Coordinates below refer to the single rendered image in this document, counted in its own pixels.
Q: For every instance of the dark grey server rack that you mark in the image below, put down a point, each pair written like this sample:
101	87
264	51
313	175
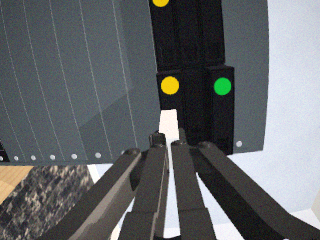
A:
81	82

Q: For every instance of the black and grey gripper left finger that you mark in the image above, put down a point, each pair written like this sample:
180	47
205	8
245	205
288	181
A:
97	213

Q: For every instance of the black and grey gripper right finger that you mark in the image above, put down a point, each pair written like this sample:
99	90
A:
253	212

